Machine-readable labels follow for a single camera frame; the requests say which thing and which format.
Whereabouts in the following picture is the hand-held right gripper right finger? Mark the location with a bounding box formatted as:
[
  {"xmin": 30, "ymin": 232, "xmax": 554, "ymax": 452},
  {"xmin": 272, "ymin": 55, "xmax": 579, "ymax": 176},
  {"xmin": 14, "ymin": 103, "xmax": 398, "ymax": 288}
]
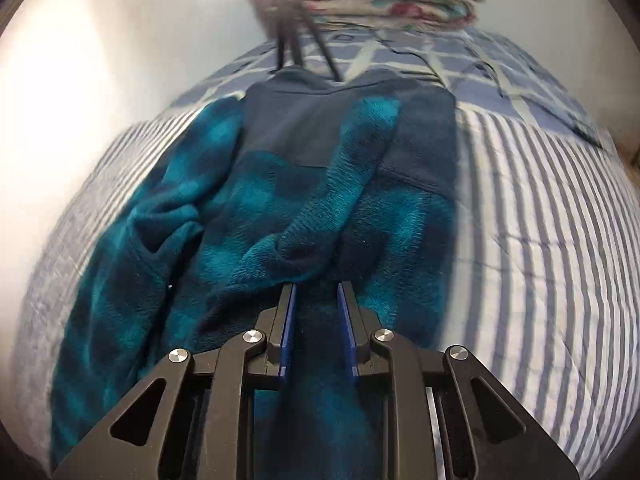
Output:
[{"xmin": 336, "ymin": 281, "xmax": 581, "ymax": 480}]

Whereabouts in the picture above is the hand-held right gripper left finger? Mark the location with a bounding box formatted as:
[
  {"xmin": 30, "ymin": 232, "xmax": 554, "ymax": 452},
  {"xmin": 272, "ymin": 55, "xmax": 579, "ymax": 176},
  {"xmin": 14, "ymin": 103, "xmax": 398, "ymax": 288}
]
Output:
[{"xmin": 52, "ymin": 282, "xmax": 301, "ymax": 480}]

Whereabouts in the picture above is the teal plaid fleece jacket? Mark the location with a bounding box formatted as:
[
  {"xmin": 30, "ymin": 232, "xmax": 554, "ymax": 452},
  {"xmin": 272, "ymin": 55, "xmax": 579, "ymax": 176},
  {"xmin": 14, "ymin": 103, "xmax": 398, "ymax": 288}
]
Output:
[{"xmin": 50, "ymin": 67, "xmax": 458, "ymax": 480}]

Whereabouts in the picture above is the grey striped blanket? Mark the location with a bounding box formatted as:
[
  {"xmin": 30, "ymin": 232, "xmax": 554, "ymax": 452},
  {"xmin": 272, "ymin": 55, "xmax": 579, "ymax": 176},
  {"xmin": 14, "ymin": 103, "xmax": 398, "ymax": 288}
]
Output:
[{"xmin": 15, "ymin": 100, "xmax": 631, "ymax": 480}]

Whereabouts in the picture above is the black tripod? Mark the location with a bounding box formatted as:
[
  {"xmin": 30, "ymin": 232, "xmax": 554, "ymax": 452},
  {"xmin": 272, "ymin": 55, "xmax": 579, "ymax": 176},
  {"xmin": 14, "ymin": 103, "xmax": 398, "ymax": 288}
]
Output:
[{"xmin": 272, "ymin": 0, "xmax": 346, "ymax": 83}]

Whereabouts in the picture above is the blue checked bedsheet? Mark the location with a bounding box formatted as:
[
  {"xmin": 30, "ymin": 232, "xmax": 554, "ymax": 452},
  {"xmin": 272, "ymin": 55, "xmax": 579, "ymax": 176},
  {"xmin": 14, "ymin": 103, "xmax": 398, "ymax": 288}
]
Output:
[{"xmin": 170, "ymin": 25, "xmax": 616, "ymax": 146}]

